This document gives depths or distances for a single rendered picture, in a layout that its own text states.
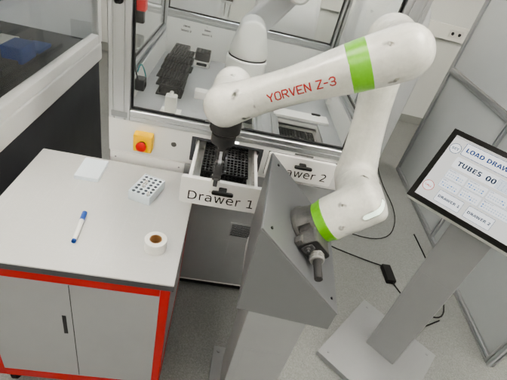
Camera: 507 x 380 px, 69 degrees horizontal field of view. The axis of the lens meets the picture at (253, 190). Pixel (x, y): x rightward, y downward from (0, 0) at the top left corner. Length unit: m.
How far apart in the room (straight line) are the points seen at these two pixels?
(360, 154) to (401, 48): 0.37
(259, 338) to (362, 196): 0.64
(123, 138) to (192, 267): 0.78
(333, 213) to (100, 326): 0.85
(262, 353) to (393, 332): 0.80
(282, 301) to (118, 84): 0.95
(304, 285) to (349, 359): 1.10
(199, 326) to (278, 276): 1.03
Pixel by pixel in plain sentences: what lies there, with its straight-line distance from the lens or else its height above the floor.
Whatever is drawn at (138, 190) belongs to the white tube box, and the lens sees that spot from 1.40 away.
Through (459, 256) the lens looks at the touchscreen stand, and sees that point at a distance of 1.69.
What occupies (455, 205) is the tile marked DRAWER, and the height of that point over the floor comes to 1.00.
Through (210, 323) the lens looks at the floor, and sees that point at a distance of 2.00.
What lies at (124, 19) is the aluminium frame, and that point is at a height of 1.31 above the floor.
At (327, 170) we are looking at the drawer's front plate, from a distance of 1.57.
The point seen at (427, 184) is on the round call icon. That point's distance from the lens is 1.53.
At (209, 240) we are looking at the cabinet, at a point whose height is 0.37.
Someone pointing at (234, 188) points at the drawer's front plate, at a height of 0.92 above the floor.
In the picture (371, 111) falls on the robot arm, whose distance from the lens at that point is 1.07.
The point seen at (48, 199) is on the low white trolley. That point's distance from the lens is 1.44.
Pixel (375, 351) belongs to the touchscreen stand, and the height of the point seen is 0.04.
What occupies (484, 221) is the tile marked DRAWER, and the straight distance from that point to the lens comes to 1.52.
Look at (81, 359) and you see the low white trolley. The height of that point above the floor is 0.26.
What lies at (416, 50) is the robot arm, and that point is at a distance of 0.86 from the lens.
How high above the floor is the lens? 1.66
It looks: 35 degrees down
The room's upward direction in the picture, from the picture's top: 15 degrees clockwise
